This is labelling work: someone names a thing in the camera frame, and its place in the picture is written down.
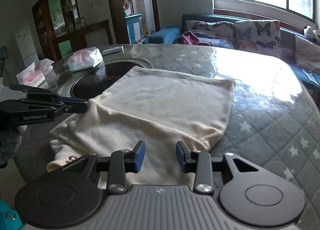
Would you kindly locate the small butterfly print cushion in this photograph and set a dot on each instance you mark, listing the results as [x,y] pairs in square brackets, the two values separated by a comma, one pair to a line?
[217,34]

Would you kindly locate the magenta clothing on sofa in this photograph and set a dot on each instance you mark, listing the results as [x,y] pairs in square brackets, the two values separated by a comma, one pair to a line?
[188,38]

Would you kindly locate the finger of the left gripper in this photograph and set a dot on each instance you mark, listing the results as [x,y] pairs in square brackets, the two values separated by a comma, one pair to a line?
[78,108]
[68,99]

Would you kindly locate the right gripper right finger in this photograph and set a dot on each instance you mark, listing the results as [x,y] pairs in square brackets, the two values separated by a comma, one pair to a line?
[183,156]

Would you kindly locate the pink white tissue pack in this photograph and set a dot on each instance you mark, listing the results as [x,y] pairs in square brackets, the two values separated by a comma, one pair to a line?
[84,59]

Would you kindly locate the cream knit garment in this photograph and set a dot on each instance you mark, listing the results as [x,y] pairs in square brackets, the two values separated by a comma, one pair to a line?
[156,106]

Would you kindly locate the dark wooden display cabinet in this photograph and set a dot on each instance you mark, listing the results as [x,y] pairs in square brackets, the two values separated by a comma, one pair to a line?
[64,26]

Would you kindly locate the large butterfly print cushion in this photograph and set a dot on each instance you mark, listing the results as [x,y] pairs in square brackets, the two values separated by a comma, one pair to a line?
[259,36]

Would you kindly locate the black round induction cooktop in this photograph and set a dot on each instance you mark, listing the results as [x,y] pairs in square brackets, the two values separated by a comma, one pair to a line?
[97,81]

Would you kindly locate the pink tissue box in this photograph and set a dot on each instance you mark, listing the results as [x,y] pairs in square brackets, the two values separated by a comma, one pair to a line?
[45,66]
[30,76]

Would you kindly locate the blue white cabinet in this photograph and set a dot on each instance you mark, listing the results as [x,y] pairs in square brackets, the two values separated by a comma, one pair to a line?
[134,27]

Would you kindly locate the white refrigerator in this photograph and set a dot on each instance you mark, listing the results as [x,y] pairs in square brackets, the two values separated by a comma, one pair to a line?
[26,46]

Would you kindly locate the grey remote control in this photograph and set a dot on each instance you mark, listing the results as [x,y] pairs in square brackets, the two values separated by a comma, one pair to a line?
[112,50]

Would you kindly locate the grey plain cushion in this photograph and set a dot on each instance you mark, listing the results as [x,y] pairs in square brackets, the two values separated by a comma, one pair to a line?
[307,55]

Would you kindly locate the blue corner sofa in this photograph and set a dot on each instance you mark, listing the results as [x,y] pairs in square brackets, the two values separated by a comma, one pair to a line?
[288,45]

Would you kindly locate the white plush toy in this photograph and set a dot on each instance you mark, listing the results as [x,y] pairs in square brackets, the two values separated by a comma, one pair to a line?
[311,34]

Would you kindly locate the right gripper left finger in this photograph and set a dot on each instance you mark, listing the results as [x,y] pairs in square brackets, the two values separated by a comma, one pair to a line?
[138,156]

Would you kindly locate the grey quilted star tablecloth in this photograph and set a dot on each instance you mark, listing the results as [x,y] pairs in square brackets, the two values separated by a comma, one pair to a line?
[273,122]

